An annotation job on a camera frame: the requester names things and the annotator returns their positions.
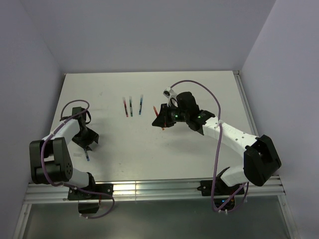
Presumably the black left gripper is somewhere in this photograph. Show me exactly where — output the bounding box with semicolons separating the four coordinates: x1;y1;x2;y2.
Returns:
71;127;99;151

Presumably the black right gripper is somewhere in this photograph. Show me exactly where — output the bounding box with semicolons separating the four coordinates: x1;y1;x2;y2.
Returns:
153;103;189;127

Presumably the red capped pen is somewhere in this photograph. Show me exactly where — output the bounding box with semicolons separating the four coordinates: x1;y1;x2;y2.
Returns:
152;106;165;131

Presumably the light blue pen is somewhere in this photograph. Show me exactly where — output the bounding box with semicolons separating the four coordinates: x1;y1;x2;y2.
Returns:
139;94;144;115

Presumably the magenta pen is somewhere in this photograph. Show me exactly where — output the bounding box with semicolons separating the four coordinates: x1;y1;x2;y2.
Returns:
123;97;129;118

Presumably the green capped pen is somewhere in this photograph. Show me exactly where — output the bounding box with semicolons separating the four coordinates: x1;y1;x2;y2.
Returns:
129;96;133;117

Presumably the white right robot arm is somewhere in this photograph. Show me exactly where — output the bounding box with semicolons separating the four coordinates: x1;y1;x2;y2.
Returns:
152;88;282;194

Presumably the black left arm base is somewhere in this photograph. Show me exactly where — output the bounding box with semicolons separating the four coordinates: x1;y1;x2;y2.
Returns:
67;183;115;219

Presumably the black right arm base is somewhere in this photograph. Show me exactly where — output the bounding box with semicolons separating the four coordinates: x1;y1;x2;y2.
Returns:
196;179;246;211

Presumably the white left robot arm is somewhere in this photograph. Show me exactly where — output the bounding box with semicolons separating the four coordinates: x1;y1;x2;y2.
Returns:
29;107;99;199

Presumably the dark blue capped pen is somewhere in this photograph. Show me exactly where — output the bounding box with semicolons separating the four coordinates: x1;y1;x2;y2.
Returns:
84;149;90;161

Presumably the small clear plastic piece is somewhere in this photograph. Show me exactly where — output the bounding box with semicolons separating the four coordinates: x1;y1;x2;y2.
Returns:
73;153;83;157

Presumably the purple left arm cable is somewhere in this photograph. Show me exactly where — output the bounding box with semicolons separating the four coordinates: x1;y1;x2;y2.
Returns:
41;100;116;219

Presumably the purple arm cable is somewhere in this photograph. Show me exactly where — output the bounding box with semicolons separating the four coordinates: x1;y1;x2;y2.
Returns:
170;80;250;213
41;100;116;219

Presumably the aluminium side rail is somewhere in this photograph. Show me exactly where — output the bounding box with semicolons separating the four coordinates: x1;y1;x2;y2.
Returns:
233;70;273;176

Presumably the aluminium front rail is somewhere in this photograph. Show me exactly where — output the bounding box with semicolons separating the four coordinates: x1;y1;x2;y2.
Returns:
23;176;286;204

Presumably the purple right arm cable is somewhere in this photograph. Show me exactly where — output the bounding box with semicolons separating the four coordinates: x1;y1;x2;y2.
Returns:
170;80;250;213

